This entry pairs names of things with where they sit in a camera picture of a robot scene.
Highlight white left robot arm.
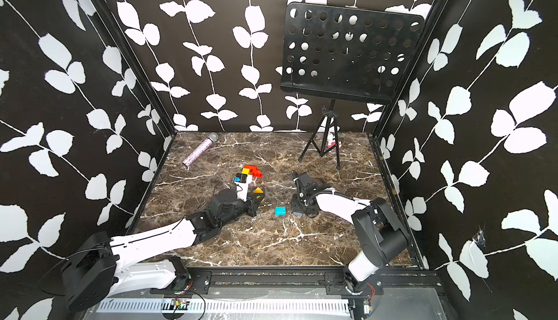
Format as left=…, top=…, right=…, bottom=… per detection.
left=61, top=189, right=265, bottom=313

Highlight teal lego brick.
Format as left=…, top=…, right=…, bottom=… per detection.
left=274, top=207, right=287, bottom=217

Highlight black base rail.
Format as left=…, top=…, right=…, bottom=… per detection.
left=150, top=266, right=441, bottom=297

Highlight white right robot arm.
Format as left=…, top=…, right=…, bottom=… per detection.
left=291, top=188, right=411, bottom=294

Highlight long red lego brick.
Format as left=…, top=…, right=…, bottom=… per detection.
left=244, top=165, right=262, bottom=178

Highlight white perforated strip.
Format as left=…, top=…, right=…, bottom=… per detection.
left=96, top=298, right=350, bottom=317

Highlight purple rhinestone microphone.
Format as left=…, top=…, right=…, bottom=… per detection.
left=183, top=133, right=219, bottom=167

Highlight black perforated music stand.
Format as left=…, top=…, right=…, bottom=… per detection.
left=280, top=2, right=425, bottom=156

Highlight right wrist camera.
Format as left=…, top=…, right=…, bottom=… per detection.
left=291, top=171, right=328, bottom=197

